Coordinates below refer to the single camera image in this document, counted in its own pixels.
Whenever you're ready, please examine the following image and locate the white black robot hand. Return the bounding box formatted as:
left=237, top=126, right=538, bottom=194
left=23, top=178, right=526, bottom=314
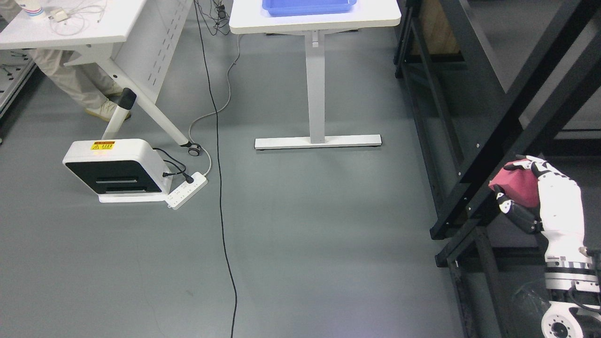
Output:
left=489, top=155, right=593, bottom=267

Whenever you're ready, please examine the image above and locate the pink foam block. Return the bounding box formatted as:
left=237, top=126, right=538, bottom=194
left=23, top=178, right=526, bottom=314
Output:
left=488, top=169, right=539, bottom=208

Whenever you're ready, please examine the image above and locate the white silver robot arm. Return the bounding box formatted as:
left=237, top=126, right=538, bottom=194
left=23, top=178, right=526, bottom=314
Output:
left=541, top=255, right=601, bottom=338

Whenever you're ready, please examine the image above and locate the black metal shelf rack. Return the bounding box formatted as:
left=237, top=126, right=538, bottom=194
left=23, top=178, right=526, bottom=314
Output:
left=394, top=0, right=600, bottom=338

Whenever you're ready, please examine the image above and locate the blue plastic tray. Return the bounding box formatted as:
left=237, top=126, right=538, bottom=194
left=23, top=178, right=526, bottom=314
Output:
left=262, top=0, right=357, bottom=17

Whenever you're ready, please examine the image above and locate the clear plastic bag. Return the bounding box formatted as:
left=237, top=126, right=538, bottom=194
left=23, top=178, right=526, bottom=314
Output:
left=510, top=278, right=550, bottom=338

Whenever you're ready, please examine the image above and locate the white standing desk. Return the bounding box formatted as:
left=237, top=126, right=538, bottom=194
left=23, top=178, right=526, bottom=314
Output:
left=229, top=0, right=401, bottom=150

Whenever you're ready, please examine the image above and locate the white power strip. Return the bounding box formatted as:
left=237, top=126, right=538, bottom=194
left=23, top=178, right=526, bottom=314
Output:
left=165, top=172, right=208, bottom=210

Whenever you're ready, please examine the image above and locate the white box device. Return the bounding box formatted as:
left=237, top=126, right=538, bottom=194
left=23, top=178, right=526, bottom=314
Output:
left=62, top=138, right=172, bottom=203

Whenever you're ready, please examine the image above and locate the white folding table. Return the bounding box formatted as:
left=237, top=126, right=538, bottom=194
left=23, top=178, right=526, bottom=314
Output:
left=1, top=0, right=201, bottom=156

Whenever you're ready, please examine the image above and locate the person in beige clothes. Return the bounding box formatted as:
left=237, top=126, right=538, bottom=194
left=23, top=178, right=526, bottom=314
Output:
left=27, top=48, right=123, bottom=122

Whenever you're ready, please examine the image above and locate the paper cup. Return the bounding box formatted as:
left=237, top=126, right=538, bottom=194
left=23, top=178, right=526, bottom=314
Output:
left=15, top=0, right=47, bottom=20

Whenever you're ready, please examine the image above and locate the black floor cable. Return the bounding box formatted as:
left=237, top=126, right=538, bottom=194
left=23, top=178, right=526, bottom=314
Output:
left=193, top=0, right=238, bottom=338

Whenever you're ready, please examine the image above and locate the white charger with cable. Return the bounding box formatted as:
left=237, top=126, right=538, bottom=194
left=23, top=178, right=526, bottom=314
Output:
left=49, top=0, right=108, bottom=36

